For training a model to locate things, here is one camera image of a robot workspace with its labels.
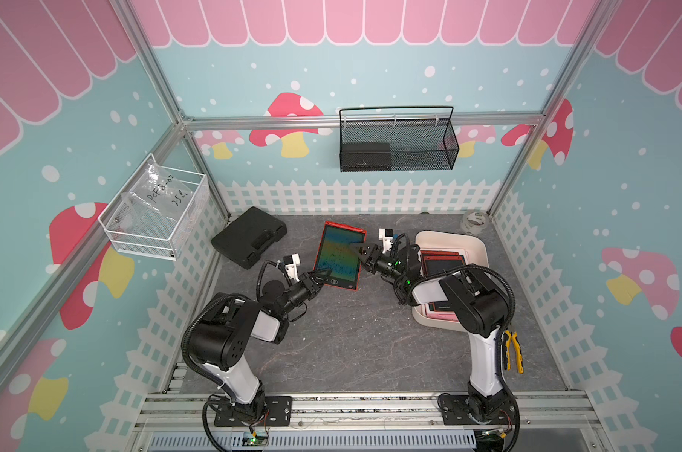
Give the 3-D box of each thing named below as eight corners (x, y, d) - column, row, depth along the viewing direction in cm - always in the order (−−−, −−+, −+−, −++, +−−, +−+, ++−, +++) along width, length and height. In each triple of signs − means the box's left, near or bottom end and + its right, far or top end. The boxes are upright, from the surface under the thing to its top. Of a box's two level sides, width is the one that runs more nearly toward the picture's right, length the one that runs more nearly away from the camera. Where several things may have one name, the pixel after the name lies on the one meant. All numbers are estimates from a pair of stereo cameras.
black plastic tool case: (214, 246, 111) (208, 236, 107) (255, 214, 123) (251, 204, 118) (248, 270, 104) (243, 261, 100) (288, 233, 116) (286, 223, 111)
